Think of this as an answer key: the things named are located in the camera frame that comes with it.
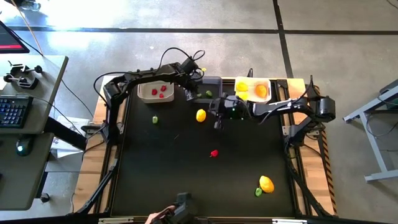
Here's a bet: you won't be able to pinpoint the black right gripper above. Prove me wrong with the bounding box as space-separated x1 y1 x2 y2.
208 98 253 130

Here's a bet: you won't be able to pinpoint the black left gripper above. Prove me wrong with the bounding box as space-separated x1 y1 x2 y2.
182 72 205 101

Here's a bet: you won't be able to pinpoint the orange fruit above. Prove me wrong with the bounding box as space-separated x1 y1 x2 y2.
254 84 268 99

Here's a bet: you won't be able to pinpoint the grey translucent plastic basket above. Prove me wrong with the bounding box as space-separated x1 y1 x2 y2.
191 75 223 105

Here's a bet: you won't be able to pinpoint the white plastic basket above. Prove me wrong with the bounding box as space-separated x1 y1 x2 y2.
234 76 272 104

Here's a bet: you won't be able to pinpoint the beige plastic basket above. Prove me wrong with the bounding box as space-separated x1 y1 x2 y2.
137 80 175 104

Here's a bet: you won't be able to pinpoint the person's hand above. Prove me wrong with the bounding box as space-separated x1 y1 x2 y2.
144 204 177 224

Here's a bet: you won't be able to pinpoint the wooden base board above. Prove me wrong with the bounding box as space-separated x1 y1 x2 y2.
72 75 339 216

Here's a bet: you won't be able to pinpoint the black orange hazard tape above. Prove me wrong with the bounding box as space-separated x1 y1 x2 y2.
315 85 339 215

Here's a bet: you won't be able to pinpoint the black desk leg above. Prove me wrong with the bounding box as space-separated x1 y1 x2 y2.
43 116 88 152

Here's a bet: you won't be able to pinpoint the white paper sheets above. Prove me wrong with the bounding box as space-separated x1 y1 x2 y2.
50 116 85 174

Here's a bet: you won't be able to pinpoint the grey desk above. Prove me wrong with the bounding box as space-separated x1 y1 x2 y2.
0 133 55 212
0 55 70 135

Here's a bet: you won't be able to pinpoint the black desk clamp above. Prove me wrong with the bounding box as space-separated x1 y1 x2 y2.
7 60 44 76
2 73 40 90

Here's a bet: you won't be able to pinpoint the grey metal side table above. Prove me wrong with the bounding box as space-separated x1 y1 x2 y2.
343 78 398 183

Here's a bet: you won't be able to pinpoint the black computer mouse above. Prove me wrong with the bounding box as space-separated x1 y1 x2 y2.
16 136 34 157

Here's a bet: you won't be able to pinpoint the black keyboard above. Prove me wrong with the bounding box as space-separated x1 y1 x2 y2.
0 95 34 129

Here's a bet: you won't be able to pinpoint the black desk monitor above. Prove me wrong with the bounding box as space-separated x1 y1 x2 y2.
0 20 30 55

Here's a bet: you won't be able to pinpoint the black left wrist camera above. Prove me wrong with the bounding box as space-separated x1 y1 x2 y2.
180 57 200 74

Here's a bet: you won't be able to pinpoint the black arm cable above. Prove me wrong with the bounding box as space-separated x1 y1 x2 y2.
156 47 206 79

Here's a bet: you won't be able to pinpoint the black table-level camera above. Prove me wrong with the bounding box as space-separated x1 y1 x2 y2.
167 191 198 224

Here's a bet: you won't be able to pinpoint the black table frame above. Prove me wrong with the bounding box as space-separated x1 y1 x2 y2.
67 74 337 224

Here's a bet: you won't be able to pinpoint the silver frame bracket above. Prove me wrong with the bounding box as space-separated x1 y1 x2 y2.
271 218 309 224
98 217 135 224

